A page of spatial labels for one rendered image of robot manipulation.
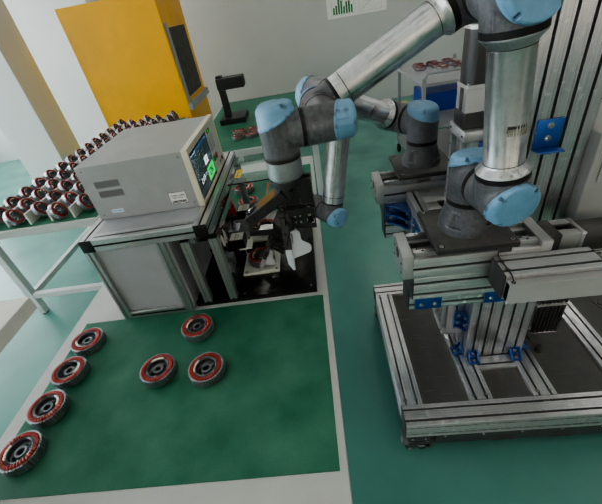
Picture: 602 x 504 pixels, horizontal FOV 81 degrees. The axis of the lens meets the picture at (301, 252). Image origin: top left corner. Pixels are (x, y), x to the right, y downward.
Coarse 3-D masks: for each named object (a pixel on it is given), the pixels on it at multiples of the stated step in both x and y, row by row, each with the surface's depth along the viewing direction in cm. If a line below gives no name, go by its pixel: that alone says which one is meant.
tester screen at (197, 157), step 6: (204, 138) 135; (198, 144) 127; (204, 144) 134; (198, 150) 126; (204, 150) 133; (192, 156) 119; (198, 156) 126; (192, 162) 119; (198, 162) 125; (204, 162) 131; (198, 168) 124; (204, 168) 130; (198, 174) 123; (198, 180) 122; (210, 180) 136
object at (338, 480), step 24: (312, 168) 231; (96, 312) 145; (120, 312) 143; (72, 336) 136; (336, 384) 102; (24, 408) 112; (336, 408) 96; (336, 432) 91; (240, 480) 85; (264, 480) 84; (288, 480) 84; (312, 480) 83; (336, 480) 82
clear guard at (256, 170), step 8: (256, 160) 169; (264, 160) 167; (240, 168) 163; (248, 168) 162; (256, 168) 160; (264, 168) 159; (232, 176) 157; (248, 176) 154; (256, 176) 153; (264, 176) 152; (232, 184) 150
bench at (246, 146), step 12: (264, 96) 430; (276, 96) 420; (288, 96) 410; (240, 108) 399; (252, 108) 390; (216, 120) 371; (252, 120) 349; (228, 132) 328; (228, 144) 299; (240, 144) 294; (252, 144) 289; (240, 156) 467
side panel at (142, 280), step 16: (96, 256) 122; (112, 256) 123; (128, 256) 123; (144, 256) 123; (160, 256) 122; (96, 272) 125; (112, 272) 127; (128, 272) 127; (144, 272) 127; (160, 272) 127; (176, 272) 126; (112, 288) 130; (128, 288) 131; (144, 288) 132; (160, 288) 132; (176, 288) 130; (128, 304) 136; (144, 304) 136; (160, 304) 136; (176, 304) 137; (192, 304) 136
